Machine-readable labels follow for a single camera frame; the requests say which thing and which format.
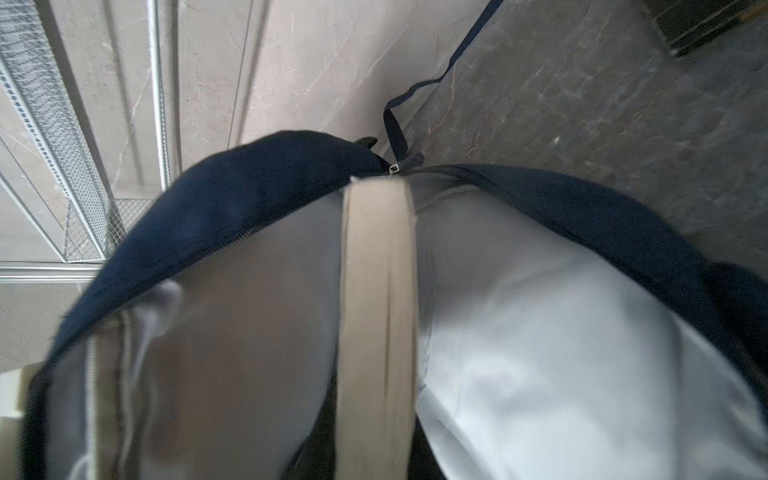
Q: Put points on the navy blue student backpack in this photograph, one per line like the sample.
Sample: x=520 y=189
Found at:
x=591 y=261

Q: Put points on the brown black book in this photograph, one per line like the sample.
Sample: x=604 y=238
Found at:
x=377 y=348

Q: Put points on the black book gold title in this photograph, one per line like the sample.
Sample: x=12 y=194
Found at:
x=685 y=25

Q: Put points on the white wire mesh basket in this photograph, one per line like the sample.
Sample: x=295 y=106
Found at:
x=79 y=163

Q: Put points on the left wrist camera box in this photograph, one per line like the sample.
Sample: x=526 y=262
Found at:
x=14 y=392

